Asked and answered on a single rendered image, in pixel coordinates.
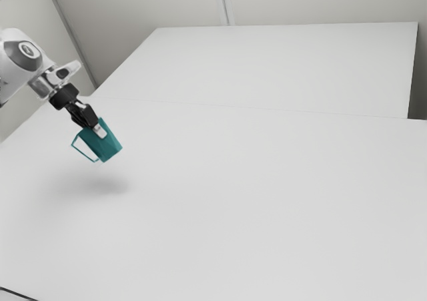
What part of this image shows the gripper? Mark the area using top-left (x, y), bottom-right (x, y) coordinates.
top-left (49, 83), bottom-right (108, 139)

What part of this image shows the teal faceted mug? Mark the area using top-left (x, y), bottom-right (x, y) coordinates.
top-left (71, 116), bottom-right (123, 164)

